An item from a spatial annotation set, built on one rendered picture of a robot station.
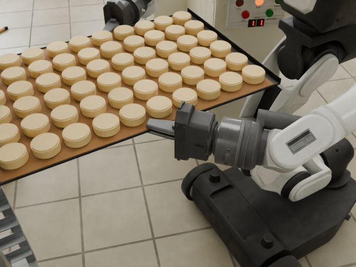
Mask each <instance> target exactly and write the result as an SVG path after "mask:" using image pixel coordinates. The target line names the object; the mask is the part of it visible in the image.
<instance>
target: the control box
mask: <svg viewBox="0 0 356 267"><path fill-rule="evenodd" d="M236 1H237V0H228V3H227V15H226V28H227V29H236V28H250V27H258V24H259V20H262V25H261V26H273V25H279V20H282V19H284V16H285V11H284V10H283V9H282V8H281V6H280V4H276V3H275V0H263V3H262V4H261V5H256V4H255V1H256V0H243V1H244V4H243V5H242V6H240V7H238V6H236ZM268 10H272V11H273V15H272V16H271V17H267V16H266V12H267V11H268ZM245 11H248V12H249V14H250V16H249V17H248V18H247V19H244V18H243V17H242V14H243V12H245ZM251 20H254V23H253V24H254V25H253V24H251ZM250 24H251V25H253V26H250Z"/></svg>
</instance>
